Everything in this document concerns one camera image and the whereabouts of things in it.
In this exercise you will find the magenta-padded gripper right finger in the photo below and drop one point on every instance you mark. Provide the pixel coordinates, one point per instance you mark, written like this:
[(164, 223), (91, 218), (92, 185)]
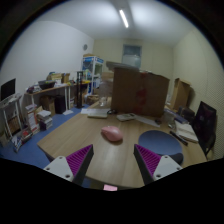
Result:
[(150, 160)]

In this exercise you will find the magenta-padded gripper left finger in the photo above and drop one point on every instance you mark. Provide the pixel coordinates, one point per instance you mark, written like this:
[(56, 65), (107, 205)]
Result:
[(77, 160)]

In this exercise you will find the pink computer mouse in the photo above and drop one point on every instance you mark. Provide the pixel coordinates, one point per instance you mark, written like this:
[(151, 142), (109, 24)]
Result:
[(112, 133)]

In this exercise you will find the round blue mouse pad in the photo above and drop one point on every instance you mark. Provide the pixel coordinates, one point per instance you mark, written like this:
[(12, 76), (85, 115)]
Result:
[(160, 141)]

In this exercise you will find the black marker pen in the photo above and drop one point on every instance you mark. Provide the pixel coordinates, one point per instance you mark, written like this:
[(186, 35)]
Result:
[(178, 137)]

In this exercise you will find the long white paper sheet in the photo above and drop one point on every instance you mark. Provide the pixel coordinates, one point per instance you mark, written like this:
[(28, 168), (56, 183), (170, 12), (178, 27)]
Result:
[(146, 120)]

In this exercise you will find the thick white book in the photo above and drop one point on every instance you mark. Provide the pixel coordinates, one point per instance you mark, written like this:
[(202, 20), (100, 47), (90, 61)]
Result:
[(186, 131)]

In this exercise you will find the blue book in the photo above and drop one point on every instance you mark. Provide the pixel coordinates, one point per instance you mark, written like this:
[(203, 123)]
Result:
[(176, 116)]

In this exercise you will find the stack of books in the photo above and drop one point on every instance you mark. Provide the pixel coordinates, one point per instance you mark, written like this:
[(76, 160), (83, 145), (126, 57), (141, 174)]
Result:
[(44, 119)]

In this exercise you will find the black office chair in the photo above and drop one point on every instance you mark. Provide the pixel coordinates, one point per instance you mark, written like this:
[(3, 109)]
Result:
[(204, 123)]

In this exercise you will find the large brown cardboard box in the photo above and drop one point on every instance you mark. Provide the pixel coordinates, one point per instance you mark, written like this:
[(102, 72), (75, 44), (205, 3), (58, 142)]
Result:
[(138, 91)]

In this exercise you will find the tall open cardboard box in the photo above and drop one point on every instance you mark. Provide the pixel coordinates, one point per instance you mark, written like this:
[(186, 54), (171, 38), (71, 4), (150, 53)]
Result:
[(180, 93)]

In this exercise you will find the wooden side desk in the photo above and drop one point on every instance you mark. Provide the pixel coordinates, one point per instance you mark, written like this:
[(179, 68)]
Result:
[(50, 90)]

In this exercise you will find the white shelf unit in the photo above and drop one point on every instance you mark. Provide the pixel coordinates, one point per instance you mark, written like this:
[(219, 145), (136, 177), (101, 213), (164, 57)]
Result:
[(11, 120)]

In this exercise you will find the blue and white display cabinet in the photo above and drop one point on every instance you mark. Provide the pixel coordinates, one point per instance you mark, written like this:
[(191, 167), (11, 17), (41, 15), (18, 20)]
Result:
[(92, 71)]

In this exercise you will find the black monitor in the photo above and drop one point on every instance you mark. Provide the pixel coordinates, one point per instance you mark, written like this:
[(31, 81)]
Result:
[(8, 89)]

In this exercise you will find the ceiling light tube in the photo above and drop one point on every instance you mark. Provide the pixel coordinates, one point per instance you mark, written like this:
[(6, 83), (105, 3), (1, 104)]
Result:
[(123, 18)]

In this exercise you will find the window with grey frame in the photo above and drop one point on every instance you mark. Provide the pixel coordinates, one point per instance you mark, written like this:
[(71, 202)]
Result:
[(132, 56)]

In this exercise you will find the round wall clock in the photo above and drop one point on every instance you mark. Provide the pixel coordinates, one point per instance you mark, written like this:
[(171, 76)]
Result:
[(85, 47)]

